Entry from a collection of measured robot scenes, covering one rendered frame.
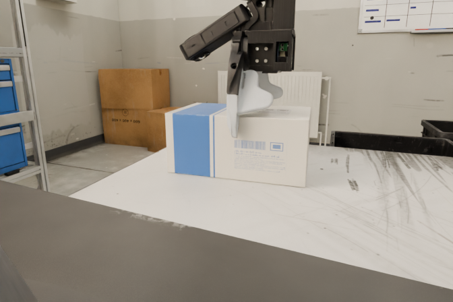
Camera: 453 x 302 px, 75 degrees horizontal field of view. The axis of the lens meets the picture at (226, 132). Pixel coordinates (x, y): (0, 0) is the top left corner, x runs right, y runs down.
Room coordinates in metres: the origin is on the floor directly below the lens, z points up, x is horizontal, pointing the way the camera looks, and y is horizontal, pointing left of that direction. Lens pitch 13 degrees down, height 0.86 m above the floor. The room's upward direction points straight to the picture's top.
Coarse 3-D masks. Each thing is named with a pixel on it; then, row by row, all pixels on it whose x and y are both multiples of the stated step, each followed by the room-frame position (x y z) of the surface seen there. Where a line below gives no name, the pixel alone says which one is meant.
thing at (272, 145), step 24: (168, 120) 0.42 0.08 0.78; (192, 120) 0.41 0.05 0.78; (216, 120) 0.40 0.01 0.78; (240, 120) 0.39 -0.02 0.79; (264, 120) 0.38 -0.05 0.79; (288, 120) 0.37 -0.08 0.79; (168, 144) 0.42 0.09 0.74; (192, 144) 0.41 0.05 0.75; (216, 144) 0.40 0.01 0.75; (240, 144) 0.39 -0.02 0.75; (264, 144) 0.38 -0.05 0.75; (288, 144) 0.37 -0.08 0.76; (168, 168) 0.42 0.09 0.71; (192, 168) 0.41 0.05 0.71; (216, 168) 0.40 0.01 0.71; (240, 168) 0.39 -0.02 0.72; (264, 168) 0.38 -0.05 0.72; (288, 168) 0.37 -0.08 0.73
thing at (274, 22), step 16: (256, 0) 0.43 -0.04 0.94; (272, 0) 0.42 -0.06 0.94; (288, 0) 0.41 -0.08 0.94; (256, 16) 0.43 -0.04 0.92; (272, 16) 0.43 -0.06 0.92; (288, 16) 0.41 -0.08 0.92; (240, 32) 0.42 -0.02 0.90; (256, 32) 0.41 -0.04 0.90; (272, 32) 0.40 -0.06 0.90; (288, 32) 0.40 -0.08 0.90; (256, 48) 0.42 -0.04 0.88; (272, 48) 0.41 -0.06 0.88; (288, 48) 0.44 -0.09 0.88; (256, 64) 0.42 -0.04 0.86; (272, 64) 0.41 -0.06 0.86; (288, 64) 0.40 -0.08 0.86
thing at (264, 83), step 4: (260, 72) 0.48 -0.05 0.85; (260, 76) 0.48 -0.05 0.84; (264, 76) 0.48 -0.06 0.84; (260, 80) 0.49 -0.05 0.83; (264, 80) 0.48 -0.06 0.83; (268, 80) 0.48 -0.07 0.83; (260, 84) 0.49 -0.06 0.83; (264, 84) 0.49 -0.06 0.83; (268, 84) 0.49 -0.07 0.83; (272, 84) 0.49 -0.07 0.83; (264, 88) 0.49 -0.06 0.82; (268, 88) 0.49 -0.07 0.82; (272, 88) 0.49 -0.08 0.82; (276, 88) 0.49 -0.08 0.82; (280, 88) 0.49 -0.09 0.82; (272, 92) 0.49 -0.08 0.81; (276, 92) 0.49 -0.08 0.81; (280, 92) 0.49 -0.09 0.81; (276, 96) 0.50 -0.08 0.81; (280, 96) 0.49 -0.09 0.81
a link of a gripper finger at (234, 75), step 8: (232, 48) 0.41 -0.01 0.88; (240, 48) 0.42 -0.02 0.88; (232, 56) 0.40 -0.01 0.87; (240, 56) 0.40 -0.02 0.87; (232, 64) 0.39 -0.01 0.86; (240, 64) 0.40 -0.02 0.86; (232, 72) 0.39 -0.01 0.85; (240, 72) 0.40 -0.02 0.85; (232, 80) 0.39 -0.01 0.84; (240, 80) 0.39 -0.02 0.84; (232, 88) 0.39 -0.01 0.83
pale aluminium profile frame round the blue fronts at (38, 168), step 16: (16, 0) 1.57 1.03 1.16; (16, 16) 1.56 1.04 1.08; (16, 32) 1.57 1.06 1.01; (16, 80) 1.54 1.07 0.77; (32, 80) 1.59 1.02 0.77; (32, 96) 1.59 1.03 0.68; (32, 112) 1.54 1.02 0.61; (32, 128) 1.56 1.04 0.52; (32, 144) 1.57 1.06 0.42; (16, 176) 1.43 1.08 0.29; (48, 176) 1.60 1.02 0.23
